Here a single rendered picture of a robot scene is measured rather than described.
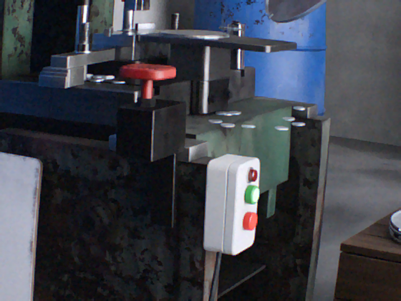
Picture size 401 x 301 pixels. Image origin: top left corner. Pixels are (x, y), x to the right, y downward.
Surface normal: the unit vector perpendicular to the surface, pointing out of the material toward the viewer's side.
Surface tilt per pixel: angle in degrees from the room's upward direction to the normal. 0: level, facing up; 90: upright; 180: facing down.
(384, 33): 90
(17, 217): 78
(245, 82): 90
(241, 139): 90
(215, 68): 90
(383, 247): 0
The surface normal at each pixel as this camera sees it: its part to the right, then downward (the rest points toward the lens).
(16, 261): -0.42, -0.04
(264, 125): 0.89, 0.13
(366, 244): 0.04, -0.98
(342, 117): -0.46, 0.16
